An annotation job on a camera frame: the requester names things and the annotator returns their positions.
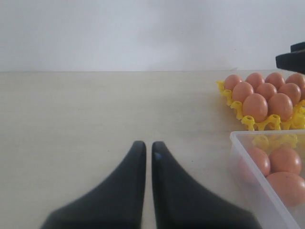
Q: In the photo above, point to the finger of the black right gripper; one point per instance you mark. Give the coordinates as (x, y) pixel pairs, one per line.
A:
(297, 47)
(293, 61)

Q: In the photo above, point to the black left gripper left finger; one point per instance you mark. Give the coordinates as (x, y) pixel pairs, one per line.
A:
(116, 203)

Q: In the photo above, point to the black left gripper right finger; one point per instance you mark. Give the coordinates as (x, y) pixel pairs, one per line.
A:
(180, 202)

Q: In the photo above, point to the brown egg tray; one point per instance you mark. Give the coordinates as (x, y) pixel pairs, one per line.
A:
(276, 79)
(255, 80)
(231, 81)

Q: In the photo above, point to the brown egg bin bottom edge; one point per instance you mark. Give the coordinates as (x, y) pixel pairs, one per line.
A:
(292, 90)

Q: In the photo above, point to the brown egg corner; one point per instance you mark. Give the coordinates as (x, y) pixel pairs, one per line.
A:
(255, 105)

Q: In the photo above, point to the yellow plastic egg tray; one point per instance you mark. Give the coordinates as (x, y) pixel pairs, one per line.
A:
(273, 123)

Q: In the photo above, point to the brown egg large upper left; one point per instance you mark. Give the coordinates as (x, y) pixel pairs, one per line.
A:
(261, 160)

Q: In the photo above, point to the clear plastic bin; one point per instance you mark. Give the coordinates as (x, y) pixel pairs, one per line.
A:
(262, 200)

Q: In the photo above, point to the brown egg upper middle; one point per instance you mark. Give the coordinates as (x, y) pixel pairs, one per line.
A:
(285, 159)

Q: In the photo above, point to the brown egg lower right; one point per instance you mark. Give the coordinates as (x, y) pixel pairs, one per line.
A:
(289, 187)

